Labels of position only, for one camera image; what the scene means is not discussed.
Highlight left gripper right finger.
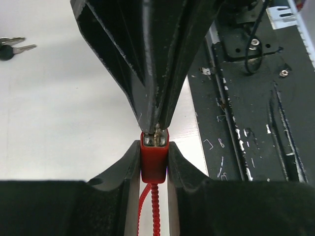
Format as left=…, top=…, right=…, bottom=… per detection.
left=167, top=142, right=315, bottom=236

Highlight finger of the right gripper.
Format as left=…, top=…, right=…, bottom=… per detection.
left=70, top=0, right=157, bottom=133
left=147, top=0, right=221, bottom=129

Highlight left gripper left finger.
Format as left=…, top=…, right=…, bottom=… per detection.
left=0, top=141, right=140, bottom=236

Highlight small red cable padlock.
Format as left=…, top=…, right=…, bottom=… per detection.
left=138, top=128, right=169, bottom=236

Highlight black-headed keys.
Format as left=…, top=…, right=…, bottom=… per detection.
left=0, top=37, right=37, bottom=61

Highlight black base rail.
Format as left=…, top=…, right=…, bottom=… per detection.
left=188, top=0, right=315, bottom=185

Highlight white slotted cable duct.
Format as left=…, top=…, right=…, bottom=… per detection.
left=266, top=0, right=315, bottom=64

